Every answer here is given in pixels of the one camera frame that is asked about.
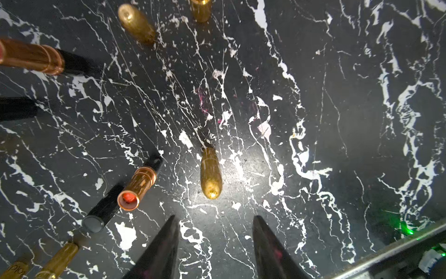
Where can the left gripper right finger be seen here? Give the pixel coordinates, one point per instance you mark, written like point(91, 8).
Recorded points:
point(272, 260)

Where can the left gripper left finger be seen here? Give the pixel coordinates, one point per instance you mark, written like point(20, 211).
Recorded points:
point(159, 259)

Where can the black lipstick cap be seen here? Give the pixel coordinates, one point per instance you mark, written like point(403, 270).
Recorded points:
point(16, 108)
point(98, 218)

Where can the black lipstick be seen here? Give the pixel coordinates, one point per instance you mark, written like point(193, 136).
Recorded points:
point(42, 58)
point(142, 180)

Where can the gold lipstick cap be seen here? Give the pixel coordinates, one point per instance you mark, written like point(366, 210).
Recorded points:
point(136, 23)
point(16, 271)

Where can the aluminium front rail frame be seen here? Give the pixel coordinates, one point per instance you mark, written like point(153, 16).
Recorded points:
point(421, 255)

